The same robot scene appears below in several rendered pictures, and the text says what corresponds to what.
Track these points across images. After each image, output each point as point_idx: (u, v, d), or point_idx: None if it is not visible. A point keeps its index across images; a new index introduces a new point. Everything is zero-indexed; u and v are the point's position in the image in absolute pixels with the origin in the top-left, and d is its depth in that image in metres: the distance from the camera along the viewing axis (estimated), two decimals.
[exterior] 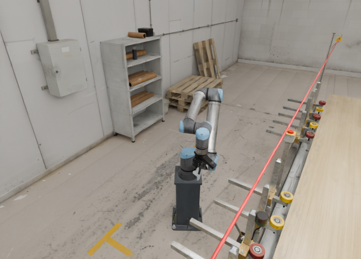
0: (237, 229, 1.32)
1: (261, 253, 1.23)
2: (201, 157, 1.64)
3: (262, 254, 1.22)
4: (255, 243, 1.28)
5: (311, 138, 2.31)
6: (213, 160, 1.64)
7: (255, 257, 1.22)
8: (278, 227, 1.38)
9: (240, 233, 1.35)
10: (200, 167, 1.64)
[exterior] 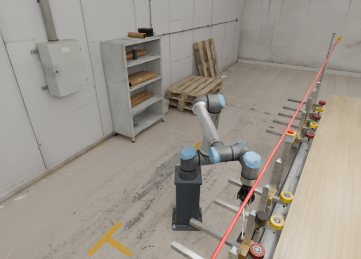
0: (243, 217, 1.40)
1: (261, 253, 1.23)
2: None
3: (262, 254, 1.22)
4: (255, 243, 1.28)
5: (311, 138, 2.31)
6: None
7: (255, 257, 1.22)
8: (278, 227, 1.38)
9: (243, 228, 1.39)
10: (254, 198, 1.35)
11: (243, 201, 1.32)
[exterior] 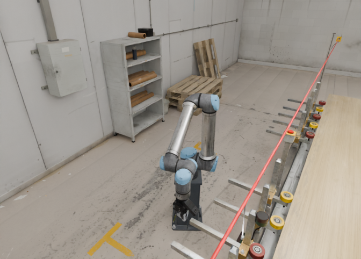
0: (244, 217, 1.41)
1: (261, 253, 1.23)
2: (182, 201, 1.43)
3: (262, 254, 1.22)
4: (255, 243, 1.28)
5: (311, 138, 2.31)
6: (195, 206, 1.43)
7: (255, 257, 1.22)
8: (278, 227, 1.38)
9: (243, 228, 1.39)
10: (181, 215, 1.44)
11: None
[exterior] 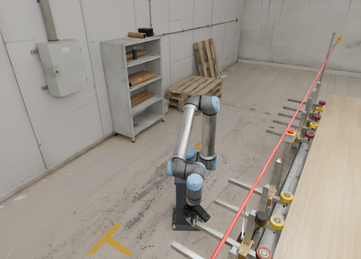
0: (244, 217, 1.41)
1: (268, 257, 1.21)
2: (192, 207, 1.39)
3: (269, 258, 1.20)
4: (262, 247, 1.26)
5: (311, 138, 2.31)
6: (206, 211, 1.39)
7: None
8: (278, 227, 1.38)
9: (243, 228, 1.39)
10: (191, 221, 1.40)
11: None
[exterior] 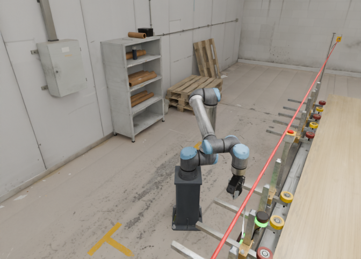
0: (244, 217, 1.41)
1: (269, 258, 1.21)
2: (234, 174, 1.44)
3: None
4: (262, 247, 1.26)
5: (311, 138, 2.31)
6: (235, 187, 1.38)
7: None
8: (278, 227, 1.38)
9: (243, 228, 1.39)
10: (228, 185, 1.49)
11: None
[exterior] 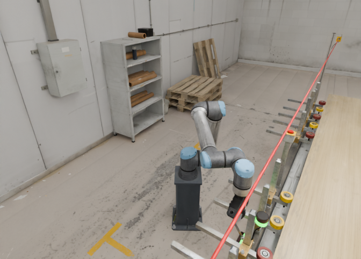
0: (236, 229, 1.32)
1: (269, 258, 1.21)
2: None
3: None
4: (262, 247, 1.26)
5: (311, 138, 2.31)
6: (236, 210, 1.16)
7: None
8: (278, 227, 1.38)
9: (240, 233, 1.35)
10: (229, 206, 1.27)
11: None
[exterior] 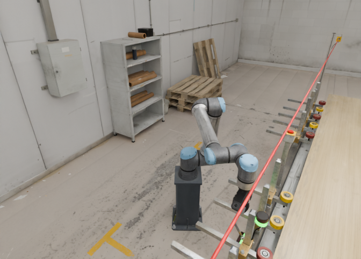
0: (236, 229, 1.32)
1: (269, 258, 1.21)
2: None
3: None
4: (262, 247, 1.26)
5: (311, 138, 2.31)
6: (240, 203, 1.20)
7: None
8: (278, 227, 1.38)
9: (240, 233, 1.35)
10: (232, 200, 1.31)
11: None
